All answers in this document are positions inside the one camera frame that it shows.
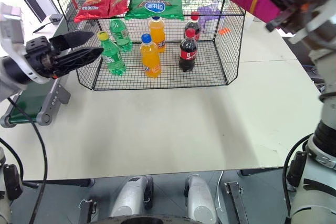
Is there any black wire rack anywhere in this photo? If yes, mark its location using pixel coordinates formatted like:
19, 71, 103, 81
50, 0, 247, 91

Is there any silver rounded robot leg cover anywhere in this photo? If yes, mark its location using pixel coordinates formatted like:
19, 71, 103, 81
108, 175, 154, 219
183, 173, 219, 224

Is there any small black device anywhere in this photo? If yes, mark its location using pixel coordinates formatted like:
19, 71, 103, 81
48, 14, 64, 25

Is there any green soda bottle yellow cap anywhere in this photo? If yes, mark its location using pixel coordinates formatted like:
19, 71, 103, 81
96, 31, 127, 76

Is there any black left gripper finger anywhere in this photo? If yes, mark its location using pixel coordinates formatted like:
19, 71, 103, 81
54, 47, 104, 77
49, 31, 95, 52

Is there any green chip bag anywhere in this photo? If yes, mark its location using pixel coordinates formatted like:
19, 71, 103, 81
124, 0, 185, 22

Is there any thin white cable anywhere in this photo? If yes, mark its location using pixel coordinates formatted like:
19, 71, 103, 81
215, 170, 225, 210

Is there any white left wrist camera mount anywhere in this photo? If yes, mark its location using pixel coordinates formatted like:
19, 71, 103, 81
0, 2, 55, 85

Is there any cola bottle red cap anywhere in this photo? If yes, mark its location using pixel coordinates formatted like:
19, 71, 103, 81
184, 12, 202, 42
178, 28, 198, 73

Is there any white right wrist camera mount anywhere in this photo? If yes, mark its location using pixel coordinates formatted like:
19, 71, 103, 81
288, 0, 336, 45

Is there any orange soda bottle blue cap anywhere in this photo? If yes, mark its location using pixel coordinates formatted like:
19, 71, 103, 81
139, 33, 162, 79
148, 16, 167, 54

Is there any purple plastic stool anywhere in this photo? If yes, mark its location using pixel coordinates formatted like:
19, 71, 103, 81
196, 5, 226, 35

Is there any green belt conveyor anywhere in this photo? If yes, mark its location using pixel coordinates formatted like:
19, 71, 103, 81
0, 71, 71, 129

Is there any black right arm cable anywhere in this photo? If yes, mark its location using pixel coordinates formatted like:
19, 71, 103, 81
282, 133, 313, 221

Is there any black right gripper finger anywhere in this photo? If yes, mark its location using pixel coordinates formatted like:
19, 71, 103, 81
265, 11, 291, 33

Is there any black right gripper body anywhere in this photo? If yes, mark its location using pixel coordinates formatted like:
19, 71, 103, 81
278, 0, 320, 31

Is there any black metal table bracket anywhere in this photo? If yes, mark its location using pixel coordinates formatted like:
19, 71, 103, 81
78, 198, 97, 224
224, 181, 249, 224

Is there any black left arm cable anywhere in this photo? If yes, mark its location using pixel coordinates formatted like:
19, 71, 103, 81
7, 97, 48, 224

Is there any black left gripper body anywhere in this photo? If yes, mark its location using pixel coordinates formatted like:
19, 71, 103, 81
25, 36, 77, 78

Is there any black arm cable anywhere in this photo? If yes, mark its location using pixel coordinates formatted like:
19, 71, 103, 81
282, 133, 313, 221
7, 97, 48, 224

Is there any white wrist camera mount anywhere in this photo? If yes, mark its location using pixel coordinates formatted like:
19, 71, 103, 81
0, 2, 55, 85
288, 0, 336, 45

